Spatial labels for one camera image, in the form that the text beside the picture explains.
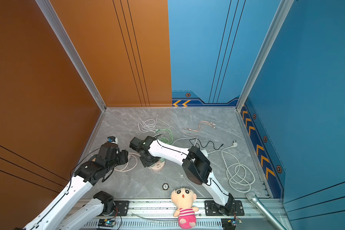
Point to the black poker chip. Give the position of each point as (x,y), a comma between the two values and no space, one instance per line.
(165,186)

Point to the right green circuit board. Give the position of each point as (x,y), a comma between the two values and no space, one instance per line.
(230,223)

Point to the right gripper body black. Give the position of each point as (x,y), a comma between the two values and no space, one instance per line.
(146,162)

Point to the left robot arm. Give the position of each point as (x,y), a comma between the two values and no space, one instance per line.
(98,168)

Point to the left green circuit board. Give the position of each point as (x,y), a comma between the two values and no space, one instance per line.
(106,223)

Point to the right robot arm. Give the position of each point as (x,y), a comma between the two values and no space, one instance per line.
(194,163)

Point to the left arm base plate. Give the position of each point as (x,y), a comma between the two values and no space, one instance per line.
(120,208)

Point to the plush doll pink dress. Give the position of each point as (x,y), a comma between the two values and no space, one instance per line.
(183,198)

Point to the white blue power strip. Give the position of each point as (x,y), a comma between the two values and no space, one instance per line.
(205,152)

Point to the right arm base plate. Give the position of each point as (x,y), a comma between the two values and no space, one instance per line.
(213,209)

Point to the green circuit board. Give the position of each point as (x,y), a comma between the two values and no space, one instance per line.
(106,223)
(230,223)

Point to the round pink power socket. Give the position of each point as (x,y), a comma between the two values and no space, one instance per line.
(158,166)

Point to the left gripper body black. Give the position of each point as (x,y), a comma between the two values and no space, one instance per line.
(121,158)

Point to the aluminium front rail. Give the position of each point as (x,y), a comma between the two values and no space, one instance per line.
(157,214)

